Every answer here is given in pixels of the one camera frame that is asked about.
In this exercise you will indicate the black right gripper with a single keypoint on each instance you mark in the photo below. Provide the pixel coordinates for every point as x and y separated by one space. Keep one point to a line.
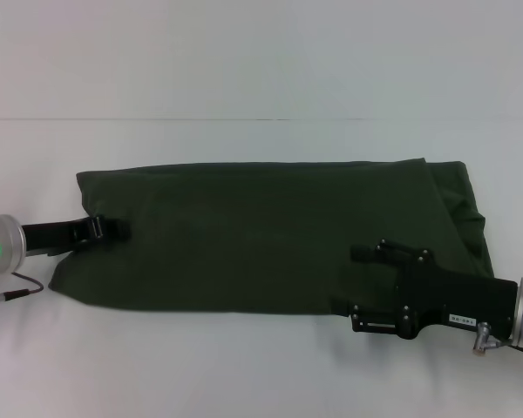
457 300

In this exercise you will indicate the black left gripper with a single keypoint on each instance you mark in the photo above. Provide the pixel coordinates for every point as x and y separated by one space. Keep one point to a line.
52 237

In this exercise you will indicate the dark green t-shirt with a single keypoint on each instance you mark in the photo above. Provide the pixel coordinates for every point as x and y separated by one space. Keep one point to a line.
253 235

